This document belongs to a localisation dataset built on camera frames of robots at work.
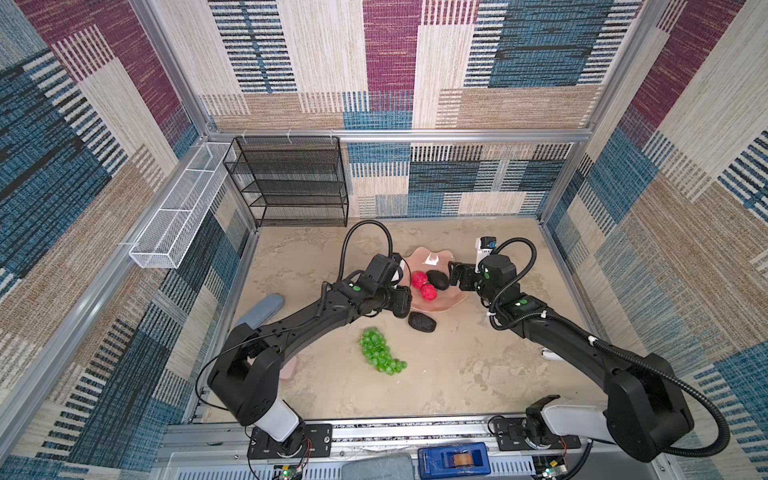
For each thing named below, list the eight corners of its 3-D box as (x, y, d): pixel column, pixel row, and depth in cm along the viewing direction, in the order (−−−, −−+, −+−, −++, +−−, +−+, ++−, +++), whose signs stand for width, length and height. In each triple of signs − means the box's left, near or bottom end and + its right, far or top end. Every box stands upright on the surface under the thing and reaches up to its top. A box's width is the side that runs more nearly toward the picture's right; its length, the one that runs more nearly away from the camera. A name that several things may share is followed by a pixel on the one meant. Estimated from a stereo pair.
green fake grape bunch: (385, 384, 83) (384, 379, 79) (354, 343, 91) (353, 337, 87) (405, 368, 86) (405, 362, 82) (374, 329, 93) (373, 322, 90)
